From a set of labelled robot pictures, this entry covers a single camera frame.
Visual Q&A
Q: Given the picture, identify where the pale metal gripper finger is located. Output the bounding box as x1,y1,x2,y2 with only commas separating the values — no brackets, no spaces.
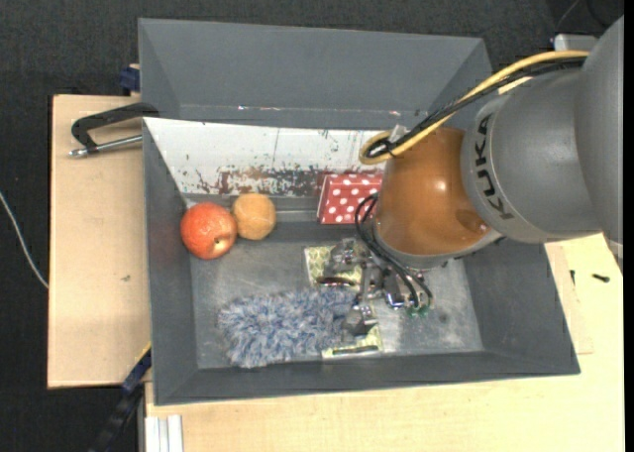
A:
345,303,380,340
330,238,370,269

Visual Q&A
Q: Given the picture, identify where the red apple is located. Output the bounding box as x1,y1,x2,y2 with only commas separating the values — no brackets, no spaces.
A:
179,200,239,262

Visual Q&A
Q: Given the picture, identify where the red white-dotted box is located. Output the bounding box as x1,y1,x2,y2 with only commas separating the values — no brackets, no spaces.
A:
316,171,385,226

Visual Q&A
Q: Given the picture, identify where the grey metal bin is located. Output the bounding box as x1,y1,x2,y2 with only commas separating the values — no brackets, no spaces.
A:
137,17,581,406

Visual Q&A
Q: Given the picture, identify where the pale green patterned packet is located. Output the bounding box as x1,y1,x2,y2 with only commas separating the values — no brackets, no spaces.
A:
302,243,385,359

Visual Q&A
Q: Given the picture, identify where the tan orange ball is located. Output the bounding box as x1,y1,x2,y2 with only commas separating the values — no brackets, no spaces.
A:
232,192,277,242

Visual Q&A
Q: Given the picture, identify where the blue fluffy cloth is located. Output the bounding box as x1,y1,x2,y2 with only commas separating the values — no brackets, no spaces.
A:
215,287,359,370

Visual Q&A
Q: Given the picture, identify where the pale brown cardboard board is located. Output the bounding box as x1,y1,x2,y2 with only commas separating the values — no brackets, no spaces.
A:
47,92,153,390

